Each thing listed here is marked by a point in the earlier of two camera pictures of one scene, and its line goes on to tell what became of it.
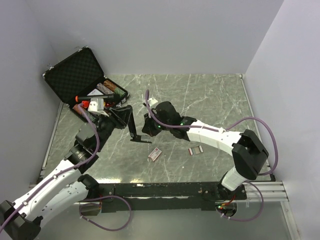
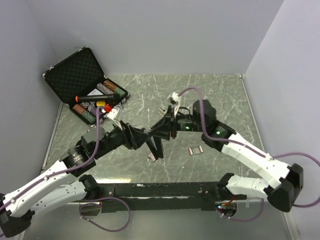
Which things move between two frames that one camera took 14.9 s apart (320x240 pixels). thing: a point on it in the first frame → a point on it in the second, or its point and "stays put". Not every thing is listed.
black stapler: (136, 137) → (155, 143)
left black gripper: (119, 116) → (137, 136)
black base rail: (149, 197) stays put
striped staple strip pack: (195, 150) stays put
